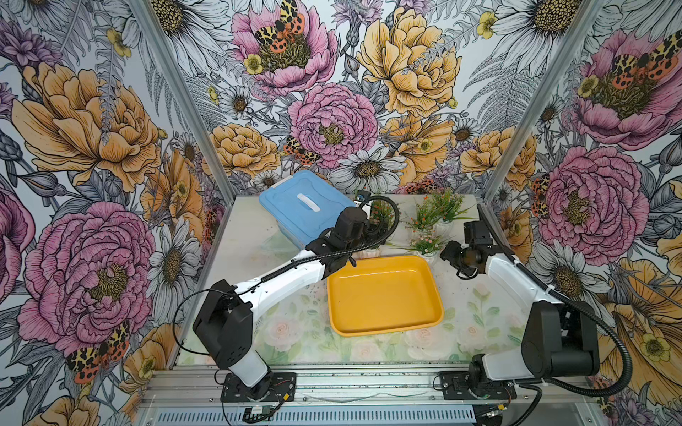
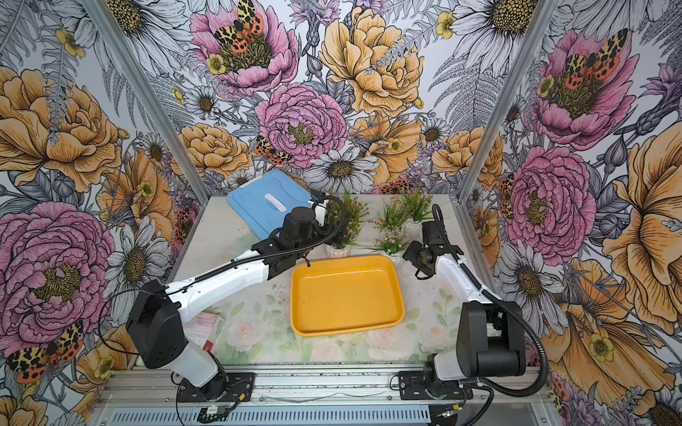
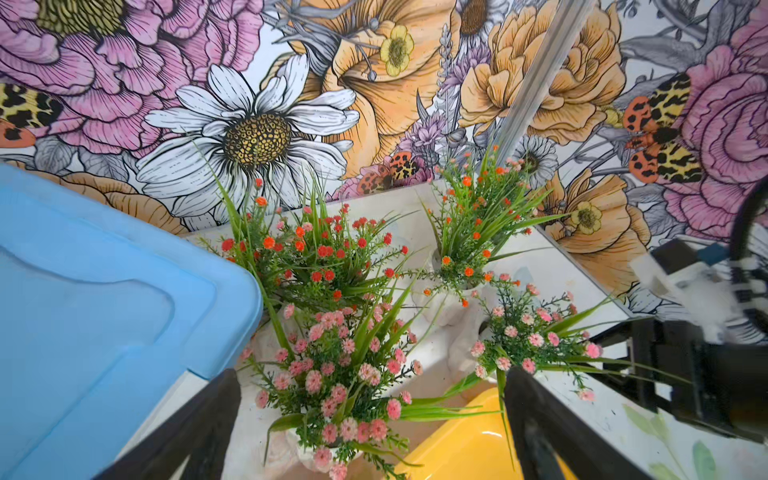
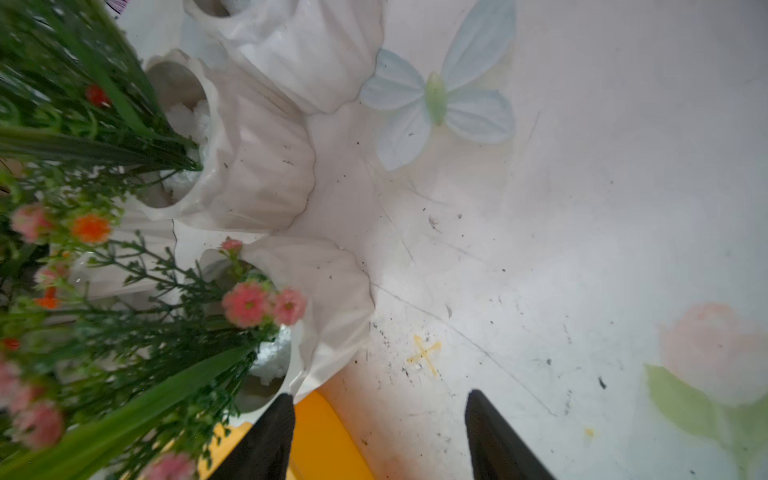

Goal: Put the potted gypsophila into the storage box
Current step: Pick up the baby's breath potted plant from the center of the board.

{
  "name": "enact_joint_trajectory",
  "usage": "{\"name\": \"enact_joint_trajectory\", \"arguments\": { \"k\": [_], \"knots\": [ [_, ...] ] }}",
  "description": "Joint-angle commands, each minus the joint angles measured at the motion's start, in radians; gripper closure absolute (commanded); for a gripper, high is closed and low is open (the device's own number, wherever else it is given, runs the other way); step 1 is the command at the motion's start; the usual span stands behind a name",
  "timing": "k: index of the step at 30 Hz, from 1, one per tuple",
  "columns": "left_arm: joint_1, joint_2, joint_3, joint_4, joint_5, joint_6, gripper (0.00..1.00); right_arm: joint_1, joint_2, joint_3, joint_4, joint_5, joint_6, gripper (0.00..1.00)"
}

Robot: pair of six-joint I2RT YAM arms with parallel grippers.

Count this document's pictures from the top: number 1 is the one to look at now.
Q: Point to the red flower potted plant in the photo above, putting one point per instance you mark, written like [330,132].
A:
[382,213]

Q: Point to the yellow plastic tray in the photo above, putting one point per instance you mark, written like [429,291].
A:
[384,295]

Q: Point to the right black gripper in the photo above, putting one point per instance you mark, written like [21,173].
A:
[448,253]

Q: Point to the aluminium front rail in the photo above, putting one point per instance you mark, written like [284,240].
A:
[336,385]

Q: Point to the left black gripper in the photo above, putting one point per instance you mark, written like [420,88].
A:
[373,239]

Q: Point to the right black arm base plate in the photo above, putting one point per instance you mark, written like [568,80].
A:
[457,385]

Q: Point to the orange flower potted plant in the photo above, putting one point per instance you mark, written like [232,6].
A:
[426,215]

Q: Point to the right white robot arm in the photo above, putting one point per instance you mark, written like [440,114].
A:
[560,338]

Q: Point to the green grass potted plant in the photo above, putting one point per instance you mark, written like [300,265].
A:
[448,207]

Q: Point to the pink flower potted plant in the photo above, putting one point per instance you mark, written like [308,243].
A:
[426,246]

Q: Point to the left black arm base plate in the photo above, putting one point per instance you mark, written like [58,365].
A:
[274,387]

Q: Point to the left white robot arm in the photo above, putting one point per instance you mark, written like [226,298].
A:
[225,322]

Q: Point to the blue lidded storage box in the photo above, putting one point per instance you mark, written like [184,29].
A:
[304,205]

